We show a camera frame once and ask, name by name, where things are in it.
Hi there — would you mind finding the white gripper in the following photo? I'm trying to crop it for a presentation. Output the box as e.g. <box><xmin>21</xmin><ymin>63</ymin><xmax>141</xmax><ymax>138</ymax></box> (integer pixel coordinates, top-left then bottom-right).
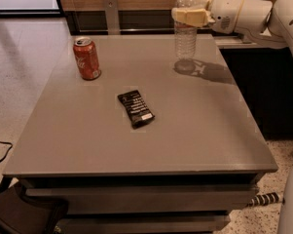
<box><xmin>171</xmin><ymin>0</ymin><xmax>273</xmax><ymax>35</ymax></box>

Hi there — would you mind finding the clear plastic water bottle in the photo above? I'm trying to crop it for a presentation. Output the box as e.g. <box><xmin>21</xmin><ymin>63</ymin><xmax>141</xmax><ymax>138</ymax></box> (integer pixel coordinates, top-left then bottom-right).
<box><xmin>174</xmin><ymin>0</ymin><xmax>197</xmax><ymax>59</ymax></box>

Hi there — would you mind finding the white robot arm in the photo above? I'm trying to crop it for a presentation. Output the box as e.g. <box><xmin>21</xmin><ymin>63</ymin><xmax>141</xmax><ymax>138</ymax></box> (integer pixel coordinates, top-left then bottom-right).
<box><xmin>171</xmin><ymin>0</ymin><xmax>293</xmax><ymax>138</ymax></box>

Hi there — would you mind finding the grey side shelf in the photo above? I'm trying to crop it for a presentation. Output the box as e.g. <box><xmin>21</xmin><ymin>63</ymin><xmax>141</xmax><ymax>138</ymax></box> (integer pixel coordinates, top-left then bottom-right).
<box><xmin>214</xmin><ymin>35</ymin><xmax>287</xmax><ymax>49</ymax></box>

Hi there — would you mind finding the red soda can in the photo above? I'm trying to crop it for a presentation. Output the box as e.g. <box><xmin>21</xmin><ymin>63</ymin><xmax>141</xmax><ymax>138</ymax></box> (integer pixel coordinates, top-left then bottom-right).
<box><xmin>73</xmin><ymin>37</ymin><xmax>101</xmax><ymax>80</ymax></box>

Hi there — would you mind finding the black snack packet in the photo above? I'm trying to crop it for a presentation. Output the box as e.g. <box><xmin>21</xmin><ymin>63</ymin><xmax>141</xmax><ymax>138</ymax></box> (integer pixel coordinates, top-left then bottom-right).
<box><xmin>118</xmin><ymin>90</ymin><xmax>155</xmax><ymax>129</ymax></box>

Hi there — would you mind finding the grey drawer cabinet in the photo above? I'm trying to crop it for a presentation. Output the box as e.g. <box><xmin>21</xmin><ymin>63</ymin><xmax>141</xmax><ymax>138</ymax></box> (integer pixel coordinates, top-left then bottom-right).
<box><xmin>4</xmin><ymin>35</ymin><xmax>277</xmax><ymax>233</ymax></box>

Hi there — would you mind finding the dark chair seat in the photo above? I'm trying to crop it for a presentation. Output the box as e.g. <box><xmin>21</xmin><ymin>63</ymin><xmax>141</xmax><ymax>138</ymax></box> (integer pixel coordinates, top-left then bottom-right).
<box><xmin>0</xmin><ymin>182</ymin><xmax>68</xmax><ymax>234</ymax></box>

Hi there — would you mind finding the left metal wall bracket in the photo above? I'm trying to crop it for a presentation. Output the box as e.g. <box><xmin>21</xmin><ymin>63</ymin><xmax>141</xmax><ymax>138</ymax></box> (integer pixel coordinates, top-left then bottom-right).
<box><xmin>103</xmin><ymin>0</ymin><xmax>121</xmax><ymax>35</ymax></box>

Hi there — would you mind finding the striped black white cable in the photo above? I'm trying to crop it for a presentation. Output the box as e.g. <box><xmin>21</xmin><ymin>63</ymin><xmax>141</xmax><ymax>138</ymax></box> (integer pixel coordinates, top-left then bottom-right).
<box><xmin>247</xmin><ymin>192</ymin><xmax>285</xmax><ymax>209</ymax></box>

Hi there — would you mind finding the black cable on floor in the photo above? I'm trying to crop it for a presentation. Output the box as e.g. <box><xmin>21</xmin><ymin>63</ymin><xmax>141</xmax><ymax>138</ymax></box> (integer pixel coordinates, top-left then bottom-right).
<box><xmin>0</xmin><ymin>136</ymin><xmax>14</xmax><ymax>168</ymax></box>

